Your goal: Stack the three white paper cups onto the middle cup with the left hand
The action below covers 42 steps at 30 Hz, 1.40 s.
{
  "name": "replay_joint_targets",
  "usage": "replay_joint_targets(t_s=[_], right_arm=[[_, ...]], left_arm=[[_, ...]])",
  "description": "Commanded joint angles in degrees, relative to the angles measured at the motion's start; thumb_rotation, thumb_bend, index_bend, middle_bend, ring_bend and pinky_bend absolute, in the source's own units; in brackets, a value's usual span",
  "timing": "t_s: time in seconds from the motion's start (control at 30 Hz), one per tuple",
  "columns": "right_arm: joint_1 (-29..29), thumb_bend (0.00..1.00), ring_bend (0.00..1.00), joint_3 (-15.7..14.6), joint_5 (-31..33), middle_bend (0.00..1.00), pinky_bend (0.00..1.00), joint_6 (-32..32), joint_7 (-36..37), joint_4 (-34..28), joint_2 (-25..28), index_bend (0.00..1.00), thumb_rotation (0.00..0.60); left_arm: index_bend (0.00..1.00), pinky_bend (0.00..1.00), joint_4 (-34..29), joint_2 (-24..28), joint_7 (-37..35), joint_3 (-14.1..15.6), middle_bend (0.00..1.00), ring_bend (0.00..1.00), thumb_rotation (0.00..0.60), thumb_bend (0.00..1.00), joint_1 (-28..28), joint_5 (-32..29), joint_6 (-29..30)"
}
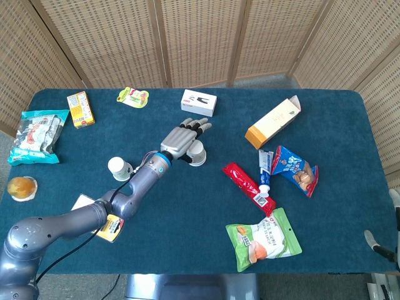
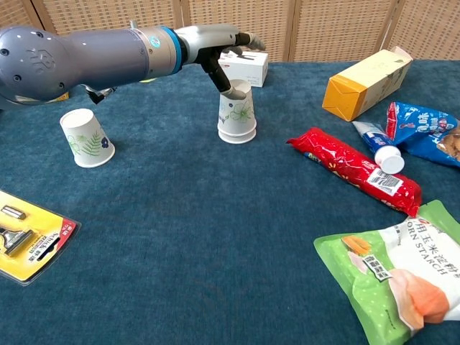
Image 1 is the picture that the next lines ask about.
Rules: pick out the cream and orange carton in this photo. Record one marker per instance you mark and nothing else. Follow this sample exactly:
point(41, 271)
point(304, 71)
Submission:
point(273, 122)

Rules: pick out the red biscuit pack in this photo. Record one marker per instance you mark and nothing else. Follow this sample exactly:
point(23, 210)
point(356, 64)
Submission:
point(247, 186)

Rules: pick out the small yellow cardboard box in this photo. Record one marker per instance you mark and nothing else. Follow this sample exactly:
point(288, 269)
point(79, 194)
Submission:
point(80, 109)

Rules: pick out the white cardboard box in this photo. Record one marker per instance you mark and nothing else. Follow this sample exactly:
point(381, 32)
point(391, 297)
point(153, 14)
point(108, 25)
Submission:
point(198, 103)

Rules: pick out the green yellow pouch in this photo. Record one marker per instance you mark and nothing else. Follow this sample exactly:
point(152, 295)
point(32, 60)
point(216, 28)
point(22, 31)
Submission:
point(132, 97)

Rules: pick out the wicker folding screen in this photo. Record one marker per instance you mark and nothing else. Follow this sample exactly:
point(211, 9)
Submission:
point(200, 37)

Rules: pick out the blue white toothpaste tube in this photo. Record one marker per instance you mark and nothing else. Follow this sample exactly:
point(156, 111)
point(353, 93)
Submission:
point(265, 175)

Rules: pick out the wrapped bread bun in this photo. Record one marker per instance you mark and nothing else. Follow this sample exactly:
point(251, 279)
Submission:
point(22, 187)

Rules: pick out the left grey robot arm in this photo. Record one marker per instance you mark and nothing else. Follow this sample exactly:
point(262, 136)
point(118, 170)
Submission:
point(143, 178)

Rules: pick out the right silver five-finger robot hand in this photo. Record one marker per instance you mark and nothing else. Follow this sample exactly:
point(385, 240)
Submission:
point(386, 252)

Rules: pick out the blue snack bag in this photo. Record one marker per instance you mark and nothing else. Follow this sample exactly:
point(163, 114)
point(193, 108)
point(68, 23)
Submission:
point(293, 168)

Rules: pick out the green corn starch bag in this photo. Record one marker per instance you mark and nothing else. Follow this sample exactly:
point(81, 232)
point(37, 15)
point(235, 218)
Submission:
point(264, 239)

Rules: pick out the yellow razor blister pack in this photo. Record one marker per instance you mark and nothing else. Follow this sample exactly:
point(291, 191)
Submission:
point(112, 229)

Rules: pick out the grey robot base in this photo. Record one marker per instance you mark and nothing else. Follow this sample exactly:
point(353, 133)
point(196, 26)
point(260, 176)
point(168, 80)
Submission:
point(190, 287)

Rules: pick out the teal snack bag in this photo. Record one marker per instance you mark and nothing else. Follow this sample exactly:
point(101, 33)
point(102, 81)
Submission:
point(36, 137)

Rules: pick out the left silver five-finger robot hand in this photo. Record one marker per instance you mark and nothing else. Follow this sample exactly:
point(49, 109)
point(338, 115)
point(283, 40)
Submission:
point(178, 140)

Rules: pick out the blue table cloth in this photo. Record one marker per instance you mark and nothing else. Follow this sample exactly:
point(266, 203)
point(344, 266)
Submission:
point(193, 203)

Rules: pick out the white power strip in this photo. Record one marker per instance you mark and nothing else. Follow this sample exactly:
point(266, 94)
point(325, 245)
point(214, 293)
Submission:
point(382, 286)

